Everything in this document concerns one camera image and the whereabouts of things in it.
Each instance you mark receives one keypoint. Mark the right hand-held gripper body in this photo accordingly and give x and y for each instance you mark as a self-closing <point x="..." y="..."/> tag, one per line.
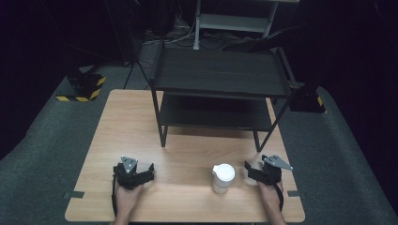
<point x="272" y="171"/>

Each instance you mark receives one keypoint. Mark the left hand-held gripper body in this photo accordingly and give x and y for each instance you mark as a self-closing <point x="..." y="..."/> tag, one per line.
<point x="129" y="178"/>

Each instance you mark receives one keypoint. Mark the person's right hand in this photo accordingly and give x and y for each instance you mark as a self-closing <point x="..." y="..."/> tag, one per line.
<point x="270" y="197"/>

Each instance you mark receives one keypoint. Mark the white cup with lid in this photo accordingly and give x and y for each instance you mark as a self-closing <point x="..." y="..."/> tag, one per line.
<point x="222" y="178"/>

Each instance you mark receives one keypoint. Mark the grey tape strip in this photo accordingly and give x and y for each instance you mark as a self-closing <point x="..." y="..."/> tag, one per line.
<point x="293" y="193"/>
<point x="74" y="194"/>

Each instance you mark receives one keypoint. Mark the black yellow striped stand base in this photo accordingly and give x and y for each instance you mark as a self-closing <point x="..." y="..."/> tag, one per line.
<point x="308" y="100"/>
<point x="82" y="88"/>

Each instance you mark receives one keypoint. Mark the black two-tier shelf rack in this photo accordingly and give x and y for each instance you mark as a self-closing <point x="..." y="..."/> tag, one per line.
<point x="219" y="78"/>

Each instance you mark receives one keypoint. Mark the black tripod stand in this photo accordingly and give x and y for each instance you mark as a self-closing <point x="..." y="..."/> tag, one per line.
<point x="135" y="67"/>

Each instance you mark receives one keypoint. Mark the white metal stand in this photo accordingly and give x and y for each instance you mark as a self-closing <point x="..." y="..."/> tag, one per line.
<point x="232" y="22"/>

